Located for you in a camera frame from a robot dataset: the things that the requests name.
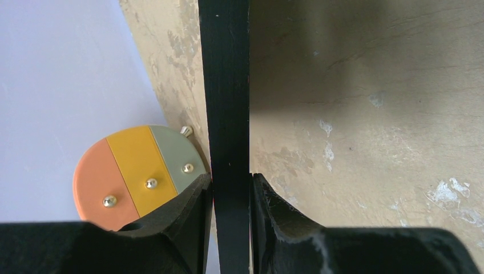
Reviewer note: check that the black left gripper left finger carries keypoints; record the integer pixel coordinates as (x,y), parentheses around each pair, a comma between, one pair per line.
(174,238)

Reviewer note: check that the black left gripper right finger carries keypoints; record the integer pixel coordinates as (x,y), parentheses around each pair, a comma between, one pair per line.
(284,240)

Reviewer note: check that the wooden picture frame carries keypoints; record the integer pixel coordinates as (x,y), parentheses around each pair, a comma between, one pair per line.
(224,32)

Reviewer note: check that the round pastel drawer cabinet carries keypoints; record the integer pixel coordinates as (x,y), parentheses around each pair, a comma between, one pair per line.
(129,174)

